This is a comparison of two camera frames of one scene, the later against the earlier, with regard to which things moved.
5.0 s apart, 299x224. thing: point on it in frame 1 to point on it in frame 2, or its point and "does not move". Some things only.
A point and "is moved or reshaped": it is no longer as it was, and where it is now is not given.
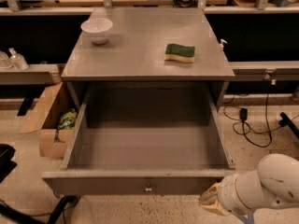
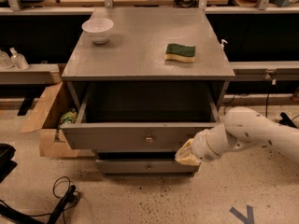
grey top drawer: [145, 139] is moved or reshaped
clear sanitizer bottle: [18, 61] does not move
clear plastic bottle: [5, 62] does not move
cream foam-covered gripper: [229, 194] to [201, 147]
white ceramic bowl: [97, 29] does not move
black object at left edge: [7, 163] does not move
